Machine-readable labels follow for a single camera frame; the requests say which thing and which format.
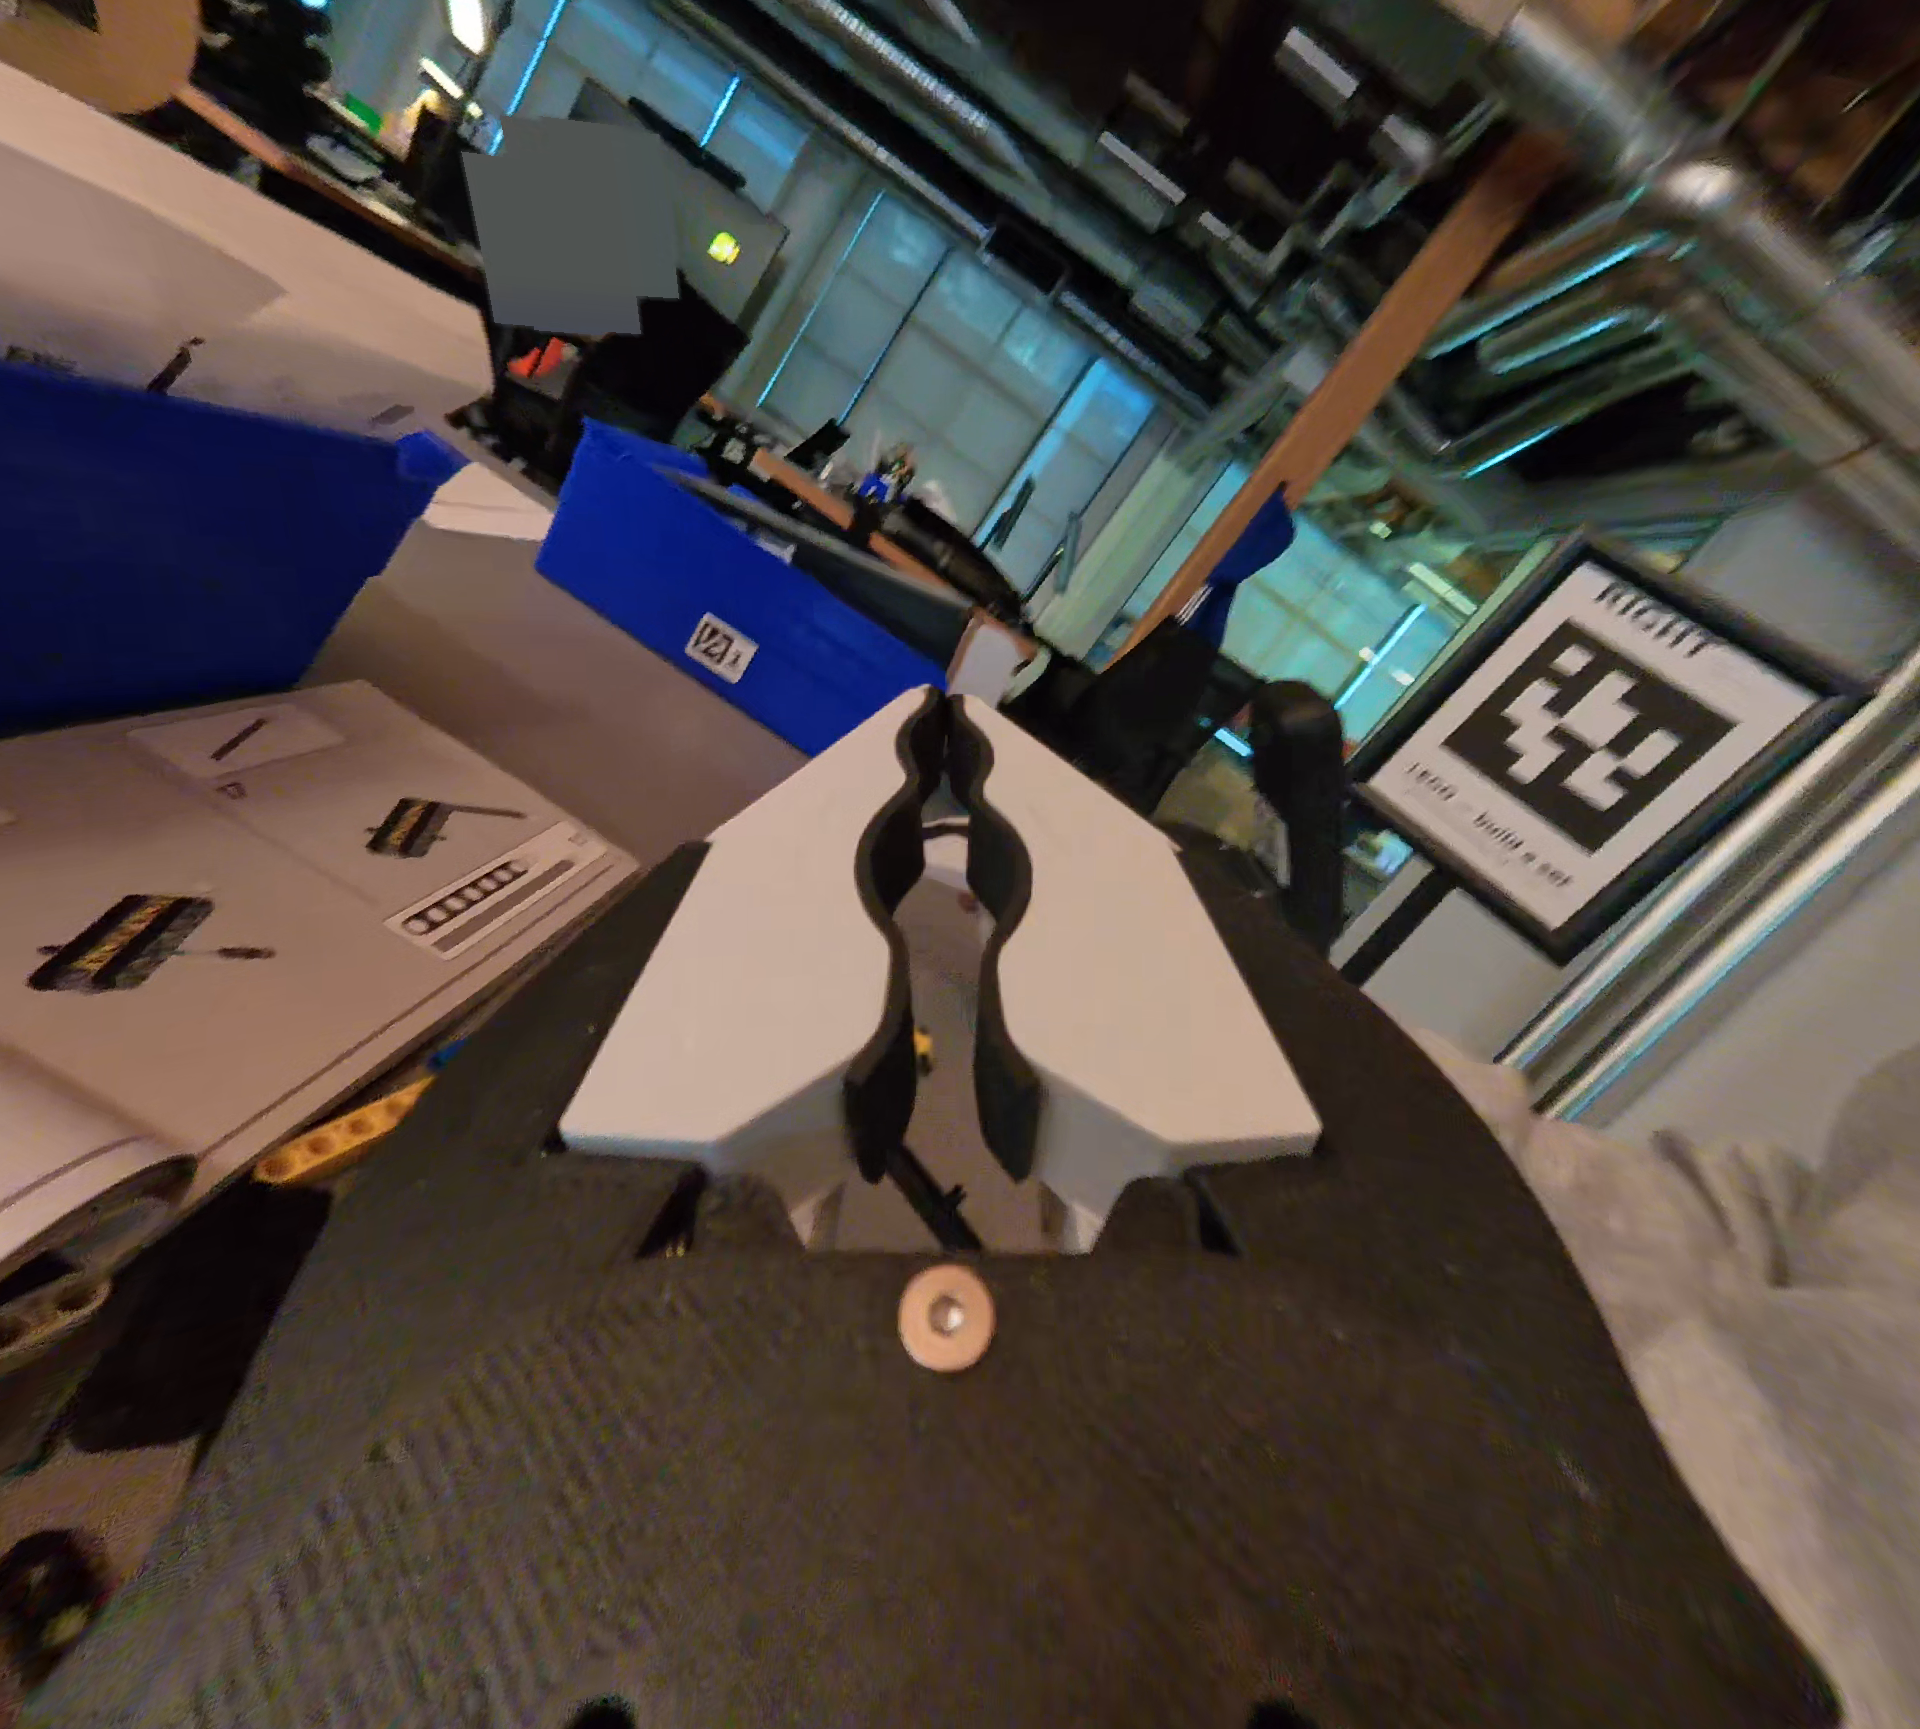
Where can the white instruction sheets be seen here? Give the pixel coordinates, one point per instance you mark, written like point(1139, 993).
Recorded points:
point(225, 229)

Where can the wooden post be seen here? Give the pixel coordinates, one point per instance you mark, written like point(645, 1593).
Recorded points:
point(1381, 365)

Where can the black lego axle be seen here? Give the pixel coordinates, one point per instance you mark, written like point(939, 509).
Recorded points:
point(939, 1198)

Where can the large blue plastic bin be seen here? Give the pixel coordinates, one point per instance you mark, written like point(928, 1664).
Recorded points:
point(164, 545)

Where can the blue cloth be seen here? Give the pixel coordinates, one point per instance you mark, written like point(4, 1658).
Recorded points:
point(1257, 552)

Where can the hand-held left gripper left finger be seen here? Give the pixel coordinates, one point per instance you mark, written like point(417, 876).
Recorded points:
point(721, 995)

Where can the black lego wheel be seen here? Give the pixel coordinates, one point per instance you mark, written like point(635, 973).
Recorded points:
point(44, 1601)

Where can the yellow lego beam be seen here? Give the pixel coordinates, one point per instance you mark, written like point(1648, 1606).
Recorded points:
point(339, 1137)

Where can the open lego instruction booklet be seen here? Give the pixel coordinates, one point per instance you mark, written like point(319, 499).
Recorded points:
point(301, 1009)

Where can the black office chair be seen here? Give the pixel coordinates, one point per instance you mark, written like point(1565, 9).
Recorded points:
point(1299, 786)

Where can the dark computer monitor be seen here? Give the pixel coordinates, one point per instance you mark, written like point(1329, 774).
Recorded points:
point(735, 246)

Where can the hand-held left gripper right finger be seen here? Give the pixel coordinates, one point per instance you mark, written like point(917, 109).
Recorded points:
point(1154, 1009)

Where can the person's grey sweatshirt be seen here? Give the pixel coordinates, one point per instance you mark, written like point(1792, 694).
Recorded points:
point(1725, 1309)

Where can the small blue plastic bin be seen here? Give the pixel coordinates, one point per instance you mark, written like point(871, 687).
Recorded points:
point(645, 560)

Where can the framed printed tag sign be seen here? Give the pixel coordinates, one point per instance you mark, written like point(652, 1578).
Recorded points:
point(1604, 740)

